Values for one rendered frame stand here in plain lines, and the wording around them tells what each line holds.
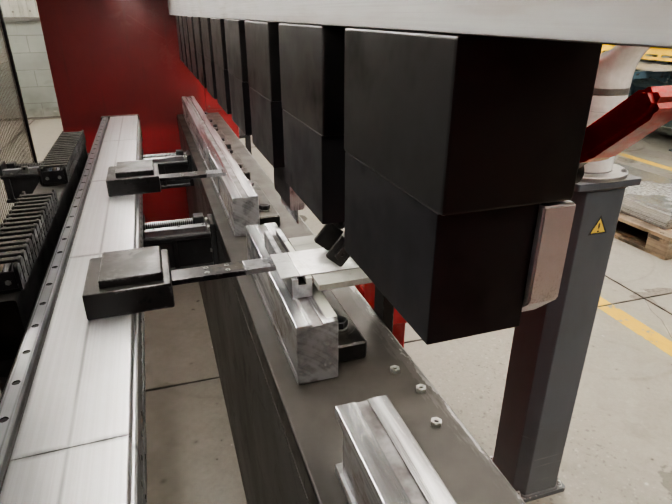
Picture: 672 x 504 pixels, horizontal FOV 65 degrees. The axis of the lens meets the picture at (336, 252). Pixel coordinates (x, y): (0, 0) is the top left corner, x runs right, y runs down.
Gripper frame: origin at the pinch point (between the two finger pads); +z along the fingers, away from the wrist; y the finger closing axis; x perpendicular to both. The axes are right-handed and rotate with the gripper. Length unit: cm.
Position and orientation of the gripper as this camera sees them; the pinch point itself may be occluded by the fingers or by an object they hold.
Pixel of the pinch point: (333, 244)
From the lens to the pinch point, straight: 81.2
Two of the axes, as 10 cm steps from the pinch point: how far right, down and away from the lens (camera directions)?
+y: 3.2, 3.9, -8.6
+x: 7.2, 4.9, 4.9
